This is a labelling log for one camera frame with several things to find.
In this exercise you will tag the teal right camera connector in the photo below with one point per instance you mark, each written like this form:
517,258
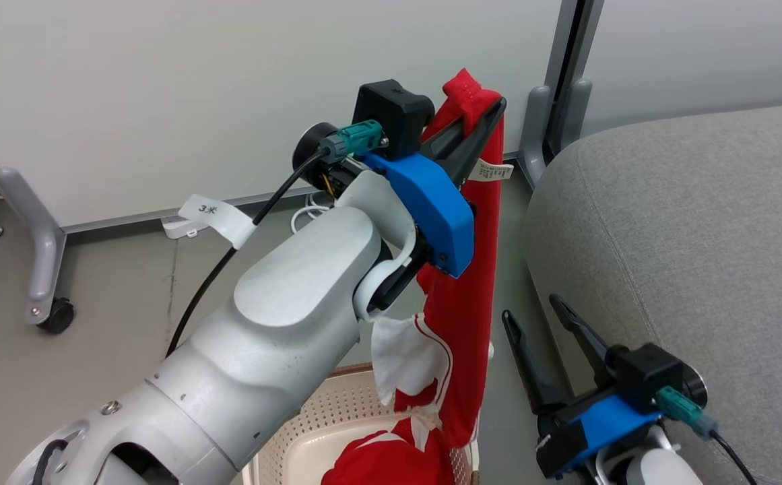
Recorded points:
680,407

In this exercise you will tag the cream perforated laundry basket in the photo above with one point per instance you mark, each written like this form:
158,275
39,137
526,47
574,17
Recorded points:
337,424

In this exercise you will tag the grey fabric sofa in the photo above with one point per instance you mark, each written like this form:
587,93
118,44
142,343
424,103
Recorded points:
700,256

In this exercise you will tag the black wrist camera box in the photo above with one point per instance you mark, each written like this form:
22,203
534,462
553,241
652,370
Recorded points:
646,374
394,114

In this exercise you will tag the grey partition foot with caster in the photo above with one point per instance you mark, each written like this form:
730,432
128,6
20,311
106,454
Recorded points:
44,242

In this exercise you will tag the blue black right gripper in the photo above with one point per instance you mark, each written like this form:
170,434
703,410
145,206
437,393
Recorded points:
609,421

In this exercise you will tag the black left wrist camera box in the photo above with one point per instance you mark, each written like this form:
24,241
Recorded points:
394,114

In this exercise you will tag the teal camera connector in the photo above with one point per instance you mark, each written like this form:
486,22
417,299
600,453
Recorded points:
357,139
680,407

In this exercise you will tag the narrow white partition panel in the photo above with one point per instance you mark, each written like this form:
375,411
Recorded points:
700,54

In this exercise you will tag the red and white garment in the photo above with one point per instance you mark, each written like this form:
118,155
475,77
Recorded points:
461,323

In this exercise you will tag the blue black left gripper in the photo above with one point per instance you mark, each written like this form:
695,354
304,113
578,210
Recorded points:
441,215

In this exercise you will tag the wide white partition panel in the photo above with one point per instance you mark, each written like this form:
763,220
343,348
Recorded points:
195,87

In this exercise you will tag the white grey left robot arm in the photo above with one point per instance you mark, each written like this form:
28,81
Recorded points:
276,316

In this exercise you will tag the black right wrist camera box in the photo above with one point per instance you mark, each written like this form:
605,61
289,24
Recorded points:
646,374

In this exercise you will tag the black caster wheel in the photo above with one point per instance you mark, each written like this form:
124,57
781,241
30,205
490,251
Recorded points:
57,316

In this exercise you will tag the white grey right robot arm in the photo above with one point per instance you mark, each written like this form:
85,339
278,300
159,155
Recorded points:
660,468

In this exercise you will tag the teal left camera connector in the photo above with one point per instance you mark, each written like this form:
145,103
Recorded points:
357,139

